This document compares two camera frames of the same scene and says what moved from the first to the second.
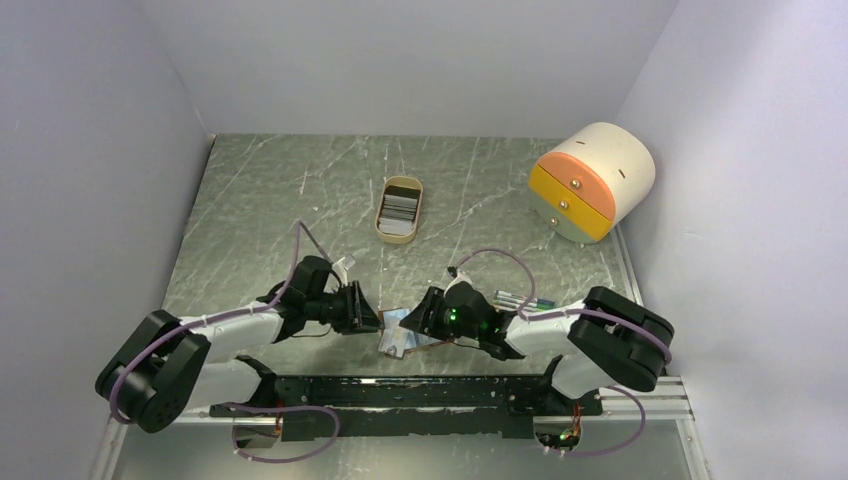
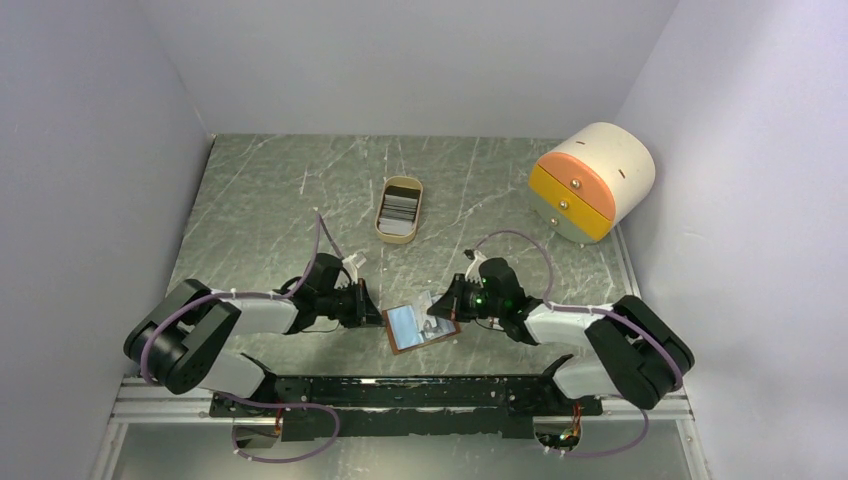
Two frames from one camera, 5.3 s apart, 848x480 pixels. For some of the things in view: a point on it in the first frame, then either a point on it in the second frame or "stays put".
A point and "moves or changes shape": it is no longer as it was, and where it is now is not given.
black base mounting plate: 399,407 stays put
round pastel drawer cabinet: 595,179 stays put
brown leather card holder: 415,339 moves or changes shape
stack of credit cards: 398,210 stays put
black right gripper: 423,320 to 451,303
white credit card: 393,334 moves or changes shape
